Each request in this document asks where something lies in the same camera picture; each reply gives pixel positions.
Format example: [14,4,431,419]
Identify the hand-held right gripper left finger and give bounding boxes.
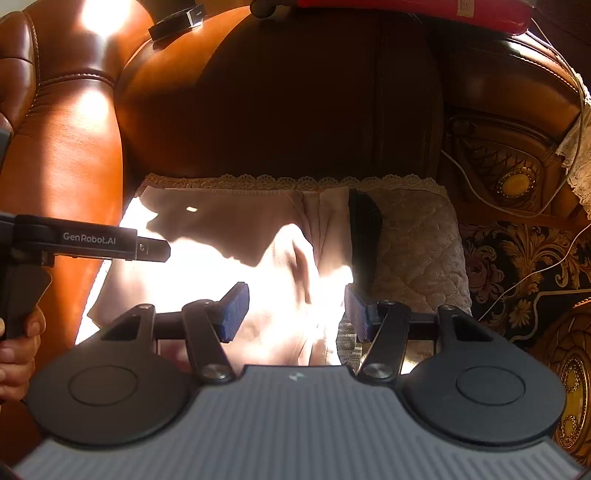
[100,282,250,384]

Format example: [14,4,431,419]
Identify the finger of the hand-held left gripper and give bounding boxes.
[136,235,171,265]

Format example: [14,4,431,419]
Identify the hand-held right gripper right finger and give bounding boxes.
[344,285,495,386]

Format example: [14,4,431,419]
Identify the pink garment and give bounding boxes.
[76,185,357,370]

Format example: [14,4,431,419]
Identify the person's left hand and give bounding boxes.
[0,306,48,404]

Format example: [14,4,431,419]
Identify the brown leather sofa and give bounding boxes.
[0,0,589,455]

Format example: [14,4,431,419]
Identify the black cloth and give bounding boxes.
[347,188,384,292]

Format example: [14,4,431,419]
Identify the beige quilted sofa cover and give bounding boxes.
[139,173,474,370]

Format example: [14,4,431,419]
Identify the dark floral rug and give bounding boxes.
[457,220,591,354]

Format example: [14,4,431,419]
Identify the carved wooden table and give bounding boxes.
[526,299,591,460]

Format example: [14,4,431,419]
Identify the small black box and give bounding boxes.
[148,6,205,41]

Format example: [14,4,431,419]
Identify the white lace doily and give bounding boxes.
[554,65,591,209]

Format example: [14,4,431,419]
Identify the red cushion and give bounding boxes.
[295,0,530,36]

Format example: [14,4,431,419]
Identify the white cable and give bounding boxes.
[441,16,589,324]

